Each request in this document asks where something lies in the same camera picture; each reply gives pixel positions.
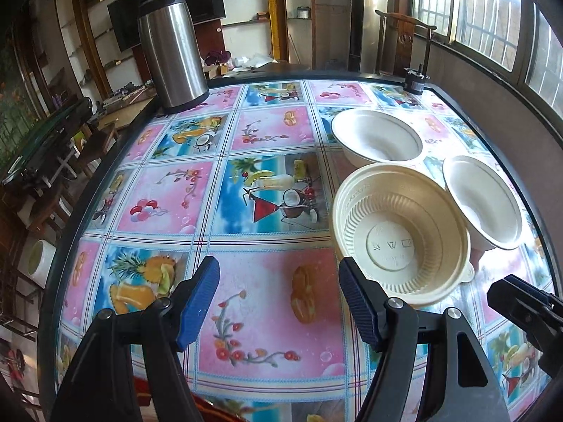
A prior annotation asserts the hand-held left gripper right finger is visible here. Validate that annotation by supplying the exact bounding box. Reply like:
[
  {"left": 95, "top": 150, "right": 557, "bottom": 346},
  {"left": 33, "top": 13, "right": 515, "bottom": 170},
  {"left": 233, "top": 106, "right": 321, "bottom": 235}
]
[{"left": 338, "top": 256, "right": 511, "bottom": 422}]

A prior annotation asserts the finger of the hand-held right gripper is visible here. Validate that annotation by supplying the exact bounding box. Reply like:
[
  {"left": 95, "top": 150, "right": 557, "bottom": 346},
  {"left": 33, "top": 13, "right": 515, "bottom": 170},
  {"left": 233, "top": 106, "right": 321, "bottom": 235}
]
[
  {"left": 504, "top": 274, "right": 563, "bottom": 313},
  {"left": 487, "top": 280, "right": 563, "bottom": 379}
]

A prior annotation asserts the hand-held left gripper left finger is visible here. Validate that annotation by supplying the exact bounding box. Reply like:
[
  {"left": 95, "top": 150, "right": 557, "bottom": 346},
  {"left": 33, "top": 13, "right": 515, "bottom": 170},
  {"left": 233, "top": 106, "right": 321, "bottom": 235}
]
[{"left": 50, "top": 255, "right": 221, "bottom": 422}]

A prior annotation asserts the plain white bowl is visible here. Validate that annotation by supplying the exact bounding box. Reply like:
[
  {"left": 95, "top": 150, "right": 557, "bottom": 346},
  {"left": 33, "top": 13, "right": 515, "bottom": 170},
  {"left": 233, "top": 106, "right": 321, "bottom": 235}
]
[
  {"left": 442, "top": 155, "right": 524, "bottom": 251},
  {"left": 331, "top": 109, "right": 425, "bottom": 170}
]

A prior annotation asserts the printed fruit tablecloth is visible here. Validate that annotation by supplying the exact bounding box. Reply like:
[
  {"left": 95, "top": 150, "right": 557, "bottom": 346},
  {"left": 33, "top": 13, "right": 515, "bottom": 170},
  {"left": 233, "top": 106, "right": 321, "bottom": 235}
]
[{"left": 55, "top": 78, "right": 555, "bottom": 422}]

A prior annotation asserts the white plastic tub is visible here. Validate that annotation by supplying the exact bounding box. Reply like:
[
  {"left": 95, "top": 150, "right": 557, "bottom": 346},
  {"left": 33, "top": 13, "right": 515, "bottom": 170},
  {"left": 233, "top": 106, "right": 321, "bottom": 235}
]
[{"left": 20, "top": 239, "right": 58, "bottom": 288}]

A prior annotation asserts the low wooden table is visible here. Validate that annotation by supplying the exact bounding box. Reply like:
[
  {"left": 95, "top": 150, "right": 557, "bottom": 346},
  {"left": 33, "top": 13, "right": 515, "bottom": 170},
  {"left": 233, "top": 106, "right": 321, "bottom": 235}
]
[{"left": 94, "top": 81, "right": 159, "bottom": 128}]

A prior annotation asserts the green mahjong table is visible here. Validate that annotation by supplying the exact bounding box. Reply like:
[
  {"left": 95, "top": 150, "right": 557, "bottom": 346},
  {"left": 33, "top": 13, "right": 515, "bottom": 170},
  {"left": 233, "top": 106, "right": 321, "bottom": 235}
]
[{"left": 0, "top": 97, "right": 95, "bottom": 185}]

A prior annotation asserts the small black device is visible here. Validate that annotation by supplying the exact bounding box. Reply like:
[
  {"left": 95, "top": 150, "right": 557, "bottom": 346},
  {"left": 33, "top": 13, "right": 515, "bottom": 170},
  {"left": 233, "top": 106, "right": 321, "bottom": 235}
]
[{"left": 404, "top": 65, "right": 429, "bottom": 95}]

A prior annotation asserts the white plastic bag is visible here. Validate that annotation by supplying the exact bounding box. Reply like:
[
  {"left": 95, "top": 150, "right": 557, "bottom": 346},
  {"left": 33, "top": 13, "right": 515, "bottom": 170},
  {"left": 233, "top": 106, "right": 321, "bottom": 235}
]
[{"left": 233, "top": 55, "right": 280, "bottom": 71}]

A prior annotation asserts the stainless steel thermos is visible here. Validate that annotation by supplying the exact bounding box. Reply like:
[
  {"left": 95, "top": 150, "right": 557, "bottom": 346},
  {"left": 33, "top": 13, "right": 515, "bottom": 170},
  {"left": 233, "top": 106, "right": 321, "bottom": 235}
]
[{"left": 137, "top": 0, "right": 210, "bottom": 115}]

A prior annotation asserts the wooden chair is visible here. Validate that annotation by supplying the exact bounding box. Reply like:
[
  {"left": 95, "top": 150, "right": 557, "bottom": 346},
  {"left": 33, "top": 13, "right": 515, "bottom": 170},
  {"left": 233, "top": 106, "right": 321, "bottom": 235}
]
[{"left": 375, "top": 9, "right": 437, "bottom": 77}]

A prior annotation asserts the barred window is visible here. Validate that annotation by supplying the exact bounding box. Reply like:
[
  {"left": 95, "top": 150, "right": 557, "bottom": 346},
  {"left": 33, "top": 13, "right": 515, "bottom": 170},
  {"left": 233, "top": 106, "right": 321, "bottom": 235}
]
[{"left": 409, "top": 0, "right": 563, "bottom": 110}]

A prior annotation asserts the black television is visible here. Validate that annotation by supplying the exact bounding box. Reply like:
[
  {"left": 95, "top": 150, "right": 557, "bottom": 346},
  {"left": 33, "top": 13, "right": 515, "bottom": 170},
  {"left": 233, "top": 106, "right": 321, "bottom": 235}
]
[{"left": 108, "top": 0, "right": 226, "bottom": 51}]

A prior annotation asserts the floral wall painting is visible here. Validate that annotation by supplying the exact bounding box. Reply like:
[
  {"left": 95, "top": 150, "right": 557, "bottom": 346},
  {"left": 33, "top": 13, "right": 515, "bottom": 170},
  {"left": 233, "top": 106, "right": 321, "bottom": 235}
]
[{"left": 0, "top": 44, "right": 45, "bottom": 163}]

